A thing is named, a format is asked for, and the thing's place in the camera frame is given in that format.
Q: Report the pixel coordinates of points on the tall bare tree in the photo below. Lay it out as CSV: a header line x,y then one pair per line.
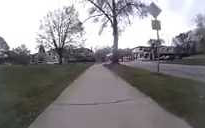
x,y
115,40

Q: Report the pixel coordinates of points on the grey concrete sidewalk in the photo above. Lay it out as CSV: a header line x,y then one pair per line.
x,y
100,100

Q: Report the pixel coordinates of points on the pale houses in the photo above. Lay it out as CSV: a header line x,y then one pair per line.
x,y
141,53

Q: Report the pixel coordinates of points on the row of houses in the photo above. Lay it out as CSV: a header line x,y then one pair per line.
x,y
53,56

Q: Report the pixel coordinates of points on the round-crowned bare tree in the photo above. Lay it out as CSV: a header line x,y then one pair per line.
x,y
60,36

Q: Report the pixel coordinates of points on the small dark tree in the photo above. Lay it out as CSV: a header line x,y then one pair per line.
x,y
155,43

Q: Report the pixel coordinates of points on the grass verge strip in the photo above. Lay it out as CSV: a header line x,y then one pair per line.
x,y
170,90

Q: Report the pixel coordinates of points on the wide grass field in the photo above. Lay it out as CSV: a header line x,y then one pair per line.
x,y
23,90

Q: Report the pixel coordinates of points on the dark trees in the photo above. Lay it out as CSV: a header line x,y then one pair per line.
x,y
196,40

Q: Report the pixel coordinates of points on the grass bank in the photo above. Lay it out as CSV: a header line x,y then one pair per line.
x,y
200,60

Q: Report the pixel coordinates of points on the clump of trees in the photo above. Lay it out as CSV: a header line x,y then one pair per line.
x,y
3,50

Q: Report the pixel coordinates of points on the sign post with two signs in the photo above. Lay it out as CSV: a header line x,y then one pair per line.
x,y
157,43

